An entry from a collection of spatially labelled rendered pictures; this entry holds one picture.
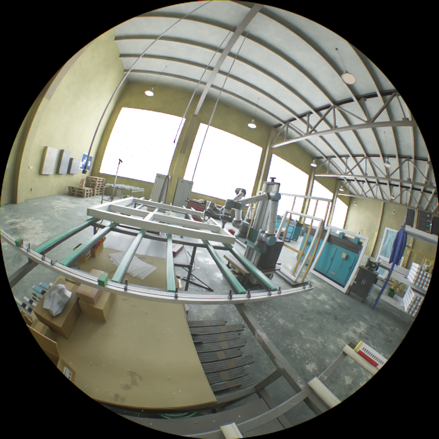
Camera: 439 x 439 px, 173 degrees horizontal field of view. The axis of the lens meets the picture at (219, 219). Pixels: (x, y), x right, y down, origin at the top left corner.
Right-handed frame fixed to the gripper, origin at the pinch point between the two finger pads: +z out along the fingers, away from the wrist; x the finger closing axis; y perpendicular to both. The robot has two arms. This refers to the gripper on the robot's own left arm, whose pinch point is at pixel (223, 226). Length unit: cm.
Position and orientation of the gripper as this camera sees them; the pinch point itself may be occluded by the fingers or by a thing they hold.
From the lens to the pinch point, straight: 175.1
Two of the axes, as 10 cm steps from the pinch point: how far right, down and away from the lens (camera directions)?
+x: 9.2, 1.9, 3.3
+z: -2.5, 9.6, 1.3
